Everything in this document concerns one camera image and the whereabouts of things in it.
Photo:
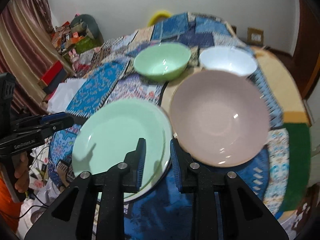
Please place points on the white paper sheet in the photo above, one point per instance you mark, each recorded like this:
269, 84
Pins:
62, 92

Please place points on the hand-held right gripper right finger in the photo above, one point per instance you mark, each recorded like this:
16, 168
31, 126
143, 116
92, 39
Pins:
176, 167

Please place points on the red box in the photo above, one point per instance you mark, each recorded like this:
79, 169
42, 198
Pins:
51, 73

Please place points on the white bowl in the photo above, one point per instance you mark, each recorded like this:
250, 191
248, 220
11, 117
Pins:
225, 60

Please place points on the person's left hand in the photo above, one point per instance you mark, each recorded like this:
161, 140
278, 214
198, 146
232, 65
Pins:
22, 175

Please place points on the grey box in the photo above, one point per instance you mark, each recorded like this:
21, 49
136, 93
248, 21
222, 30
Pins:
57, 83

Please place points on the green plate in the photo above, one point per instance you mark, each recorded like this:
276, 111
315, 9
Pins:
112, 135

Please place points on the green bowl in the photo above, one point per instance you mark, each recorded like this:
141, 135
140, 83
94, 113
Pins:
162, 65

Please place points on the pink rabbit plush toy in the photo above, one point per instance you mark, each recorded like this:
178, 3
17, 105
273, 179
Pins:
73, 58

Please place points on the pink bowl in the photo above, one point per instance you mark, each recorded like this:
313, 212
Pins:
220, 120

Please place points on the grey plush cushion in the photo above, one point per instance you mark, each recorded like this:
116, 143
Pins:
96, 30

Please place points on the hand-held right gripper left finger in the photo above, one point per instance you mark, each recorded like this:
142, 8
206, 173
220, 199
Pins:
141, 165

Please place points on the green box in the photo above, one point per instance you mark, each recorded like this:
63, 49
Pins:
86, 45

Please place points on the pile of small boxes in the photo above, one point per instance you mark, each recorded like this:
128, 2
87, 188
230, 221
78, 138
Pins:
65, 36

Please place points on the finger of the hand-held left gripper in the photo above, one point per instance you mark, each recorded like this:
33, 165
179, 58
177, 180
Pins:
62, 123
53, 116

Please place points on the person's orange clothing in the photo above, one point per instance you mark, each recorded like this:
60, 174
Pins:
8, 205

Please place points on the small cardboard box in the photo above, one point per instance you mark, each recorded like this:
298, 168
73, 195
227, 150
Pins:
255, 35

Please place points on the yellow foam tube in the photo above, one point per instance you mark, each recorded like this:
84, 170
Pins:
157, 13

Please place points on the patchwork blanket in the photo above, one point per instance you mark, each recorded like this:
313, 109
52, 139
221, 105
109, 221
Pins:
105, 90

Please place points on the striped brown curtain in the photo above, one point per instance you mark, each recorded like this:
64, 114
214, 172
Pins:
25, 42

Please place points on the beige green blanket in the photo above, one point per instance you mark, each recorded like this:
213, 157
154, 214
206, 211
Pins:
290, 92

